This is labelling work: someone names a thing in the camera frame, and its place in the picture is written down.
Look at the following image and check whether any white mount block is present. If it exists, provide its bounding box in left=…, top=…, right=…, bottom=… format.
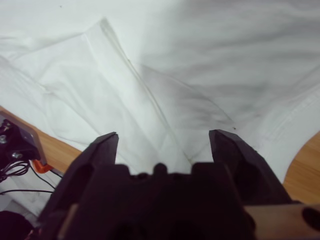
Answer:
left=0, top=109, right=48, bottom=167

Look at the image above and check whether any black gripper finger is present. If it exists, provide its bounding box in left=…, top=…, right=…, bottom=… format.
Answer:
left=209, top=129, right=292, bottom=206
left=39, top=132, right=120, bottom=221

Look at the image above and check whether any white t-shirt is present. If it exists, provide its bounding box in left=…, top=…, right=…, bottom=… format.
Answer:
left=0, top=0, right=320, bottom=198

